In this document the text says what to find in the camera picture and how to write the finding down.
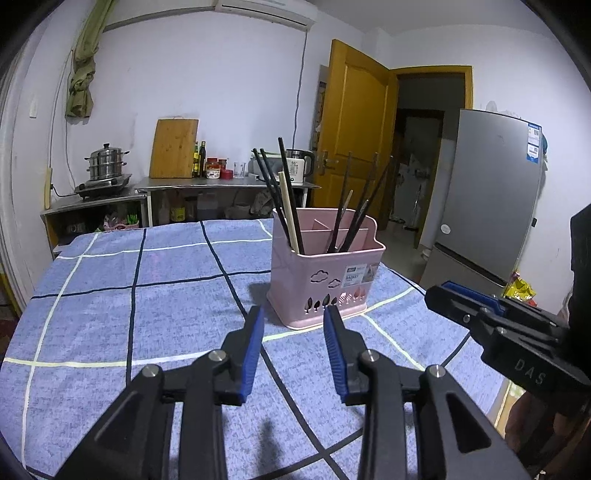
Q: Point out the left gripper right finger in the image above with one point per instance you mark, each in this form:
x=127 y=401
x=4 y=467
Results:
x=344 y=348

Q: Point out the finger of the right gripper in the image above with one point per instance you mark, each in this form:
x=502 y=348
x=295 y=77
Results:
x=468 y=308

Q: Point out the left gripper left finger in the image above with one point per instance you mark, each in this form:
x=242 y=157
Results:
x=242 y=349

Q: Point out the black chopstick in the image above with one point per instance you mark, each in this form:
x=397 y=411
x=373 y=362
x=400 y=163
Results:
x=362 y=212
x=279 y=189
x=292 y=201
x=338 y=216
x=272 y=193

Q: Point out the cream wooden chopstick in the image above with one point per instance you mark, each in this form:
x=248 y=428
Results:
x=288 y=213

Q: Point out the steel kitchen counter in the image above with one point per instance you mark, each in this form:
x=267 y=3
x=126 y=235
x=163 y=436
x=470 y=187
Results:
x=148 y=186

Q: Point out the right hand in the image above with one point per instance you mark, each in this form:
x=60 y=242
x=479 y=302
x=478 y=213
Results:
x=547 y=443

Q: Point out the pink utensil holder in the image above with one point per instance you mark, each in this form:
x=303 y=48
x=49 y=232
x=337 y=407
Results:
x=301 y=286

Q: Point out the blue checked tablecloth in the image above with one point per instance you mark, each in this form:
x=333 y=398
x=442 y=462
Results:
x=201 y=351

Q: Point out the grey refrigerator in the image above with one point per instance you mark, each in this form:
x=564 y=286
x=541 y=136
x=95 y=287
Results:
x=489 y=210

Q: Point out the red seasoning jar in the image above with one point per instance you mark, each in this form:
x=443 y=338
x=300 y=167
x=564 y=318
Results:
x=212 y=168

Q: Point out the pink basket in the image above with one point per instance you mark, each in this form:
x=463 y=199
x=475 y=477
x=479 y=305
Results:
x=109 y=226

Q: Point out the white electric kettle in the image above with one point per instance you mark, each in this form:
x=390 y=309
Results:
x=301 y=165

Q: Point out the dark oil bottle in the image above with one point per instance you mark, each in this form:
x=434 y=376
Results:
x=202 y=159

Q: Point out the wooden cutting board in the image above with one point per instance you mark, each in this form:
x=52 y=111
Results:
x=173 y=148

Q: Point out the induction cooker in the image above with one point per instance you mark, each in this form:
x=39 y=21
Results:
x=106 y=188

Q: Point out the low steel shelf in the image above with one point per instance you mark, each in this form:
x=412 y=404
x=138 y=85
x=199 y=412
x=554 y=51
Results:
x=71 y=217

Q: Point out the steel steamer pot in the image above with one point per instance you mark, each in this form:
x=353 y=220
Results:
x=106 y=163

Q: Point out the yellow wooden door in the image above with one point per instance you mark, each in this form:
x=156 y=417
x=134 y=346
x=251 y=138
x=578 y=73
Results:
x=357 y=126

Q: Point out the white power strip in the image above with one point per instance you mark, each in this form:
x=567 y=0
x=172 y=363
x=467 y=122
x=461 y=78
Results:
x=47 y=188

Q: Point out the green hanging cloth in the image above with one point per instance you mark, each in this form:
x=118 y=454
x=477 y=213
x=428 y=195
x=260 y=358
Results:
x=79 y=102

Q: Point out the white air conditioner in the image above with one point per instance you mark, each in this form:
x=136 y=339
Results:
x=297 y=14

